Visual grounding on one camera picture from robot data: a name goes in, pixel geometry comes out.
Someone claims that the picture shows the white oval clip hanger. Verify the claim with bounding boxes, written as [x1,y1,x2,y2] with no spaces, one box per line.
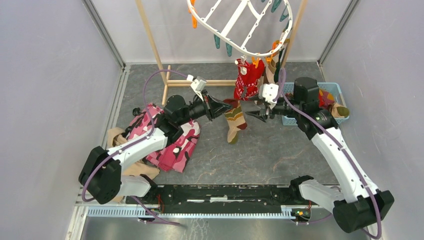
[186,0,294,59]

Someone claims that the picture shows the red patterned christmas sock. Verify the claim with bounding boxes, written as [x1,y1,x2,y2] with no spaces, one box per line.
[233,58,265,101]

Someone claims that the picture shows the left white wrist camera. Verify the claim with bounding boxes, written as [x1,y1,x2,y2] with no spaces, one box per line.
[186,74,207,96]

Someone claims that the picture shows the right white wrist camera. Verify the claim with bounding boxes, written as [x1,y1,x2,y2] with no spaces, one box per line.
[258,83,279,104]

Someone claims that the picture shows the pink camouflage cloth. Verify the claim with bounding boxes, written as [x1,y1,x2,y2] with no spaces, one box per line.
[124,103,201,173]

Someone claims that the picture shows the beige cloth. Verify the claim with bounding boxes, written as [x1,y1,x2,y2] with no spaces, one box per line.
[106,127,161,204]

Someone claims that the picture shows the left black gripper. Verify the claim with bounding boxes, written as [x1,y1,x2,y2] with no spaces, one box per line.
[177,89,233,126]

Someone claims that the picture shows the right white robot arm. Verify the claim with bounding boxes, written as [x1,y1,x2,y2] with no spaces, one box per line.
[250,77,394,239]

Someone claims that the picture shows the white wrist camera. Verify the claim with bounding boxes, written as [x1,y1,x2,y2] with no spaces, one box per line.
[186,74,207,96]
[258,83,279,104]

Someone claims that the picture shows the socks pile in basket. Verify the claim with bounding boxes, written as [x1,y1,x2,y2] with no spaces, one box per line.
[319,88,350,118]

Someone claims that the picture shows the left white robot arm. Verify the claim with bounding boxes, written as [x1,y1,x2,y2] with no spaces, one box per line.
[78,91,232,205]

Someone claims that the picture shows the blue plastic basket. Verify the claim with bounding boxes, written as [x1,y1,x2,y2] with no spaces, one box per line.
[281,82,347,127]

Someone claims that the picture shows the wooden hanger stand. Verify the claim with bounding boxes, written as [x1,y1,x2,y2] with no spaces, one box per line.
[135,0,309,107]

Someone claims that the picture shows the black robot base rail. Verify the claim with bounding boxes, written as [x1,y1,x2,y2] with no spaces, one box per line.
[139,184,317,214]

